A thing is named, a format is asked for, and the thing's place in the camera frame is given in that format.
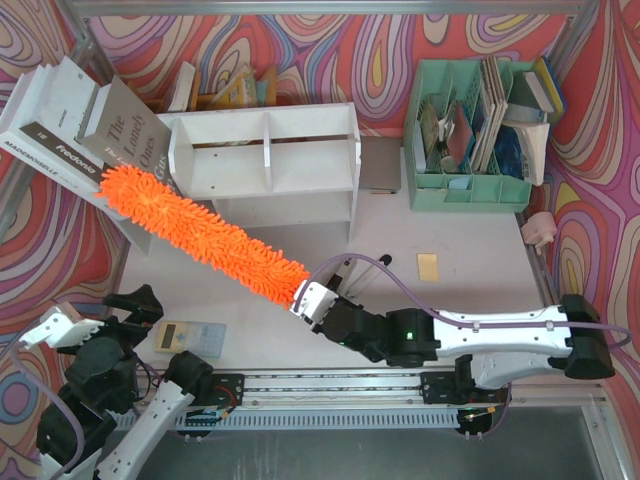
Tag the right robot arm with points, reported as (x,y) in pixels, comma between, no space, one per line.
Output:
(489,351)

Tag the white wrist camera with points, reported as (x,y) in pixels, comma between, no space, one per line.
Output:
(312,301)
(61,326)

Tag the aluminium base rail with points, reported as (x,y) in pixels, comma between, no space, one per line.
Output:
(263,401)

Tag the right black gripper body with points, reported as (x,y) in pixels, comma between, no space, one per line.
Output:
(326,320)

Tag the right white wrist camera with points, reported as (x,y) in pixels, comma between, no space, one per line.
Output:
(312,301)

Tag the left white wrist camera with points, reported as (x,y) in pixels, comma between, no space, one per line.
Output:
(61,326)

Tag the pink piggy figurine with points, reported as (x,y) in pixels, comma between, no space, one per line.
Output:
(539,230)

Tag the brown book Fredonia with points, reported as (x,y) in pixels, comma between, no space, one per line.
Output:
(83,166)

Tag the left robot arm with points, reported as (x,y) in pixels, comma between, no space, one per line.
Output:
(101,383)

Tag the wooden rack with books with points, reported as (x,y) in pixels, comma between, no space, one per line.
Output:
(243,90)

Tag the grey notebook with pencil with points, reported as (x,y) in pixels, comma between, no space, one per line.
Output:
(380,164)

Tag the mint green desk organizer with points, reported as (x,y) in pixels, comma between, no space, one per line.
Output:
(450,138)

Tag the black white stapler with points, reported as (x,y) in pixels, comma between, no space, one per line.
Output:
(338,280)

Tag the white book Mademoiselle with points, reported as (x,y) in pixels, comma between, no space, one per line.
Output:
(60,98)

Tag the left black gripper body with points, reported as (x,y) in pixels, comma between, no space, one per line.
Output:
(120,327)

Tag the white paperback book stack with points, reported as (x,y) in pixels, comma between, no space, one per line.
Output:
(521,150)

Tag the white marker black cap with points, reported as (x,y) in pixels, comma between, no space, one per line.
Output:
(367,277)

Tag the grey book The Lonely Ones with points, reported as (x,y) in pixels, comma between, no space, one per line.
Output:
(122,130)

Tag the orange microfiber duster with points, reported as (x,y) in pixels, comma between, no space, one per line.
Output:
(203,235)

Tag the yellow sticky note pad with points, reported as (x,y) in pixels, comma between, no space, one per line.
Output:
(428,269)

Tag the white wooden bookshelf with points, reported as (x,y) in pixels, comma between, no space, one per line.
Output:
(272,166)

